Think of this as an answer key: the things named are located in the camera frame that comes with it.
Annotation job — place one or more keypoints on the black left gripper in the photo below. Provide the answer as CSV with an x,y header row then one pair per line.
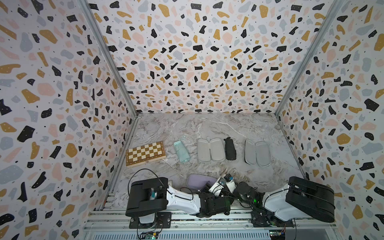
x,y
206,191

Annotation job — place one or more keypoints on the lilac zippered umbrella sleeve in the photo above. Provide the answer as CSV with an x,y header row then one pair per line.
x,y
199,182

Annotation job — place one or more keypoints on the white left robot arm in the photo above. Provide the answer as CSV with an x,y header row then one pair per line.
x,y
148,197

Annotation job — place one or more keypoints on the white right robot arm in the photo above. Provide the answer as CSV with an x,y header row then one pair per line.
x,y
298,199

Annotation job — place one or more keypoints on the black folded umbrella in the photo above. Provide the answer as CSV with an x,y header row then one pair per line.
x,y
230,150

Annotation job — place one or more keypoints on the mint green folded umbrella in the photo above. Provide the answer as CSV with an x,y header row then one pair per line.
x,y
181,150

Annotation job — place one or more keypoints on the wooden chessboard box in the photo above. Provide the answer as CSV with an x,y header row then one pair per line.
x,y
145,154

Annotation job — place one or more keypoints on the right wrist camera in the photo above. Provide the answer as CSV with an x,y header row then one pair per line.
x,y
231,185

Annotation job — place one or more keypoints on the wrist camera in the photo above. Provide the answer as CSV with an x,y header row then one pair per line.
x,y
218,186
231,185

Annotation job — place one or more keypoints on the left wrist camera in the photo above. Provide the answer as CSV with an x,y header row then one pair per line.
x,y
218,186

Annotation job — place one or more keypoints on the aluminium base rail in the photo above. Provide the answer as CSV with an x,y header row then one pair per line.
x,y
111,223

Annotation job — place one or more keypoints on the aluminium corner post left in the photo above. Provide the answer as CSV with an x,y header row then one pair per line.
x,y
84,5

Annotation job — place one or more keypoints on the aluminium corner post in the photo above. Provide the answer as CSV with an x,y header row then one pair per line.
x,y
334,8
84,5

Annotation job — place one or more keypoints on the aluminium corner post right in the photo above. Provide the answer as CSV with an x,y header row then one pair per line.
x,y
334,8

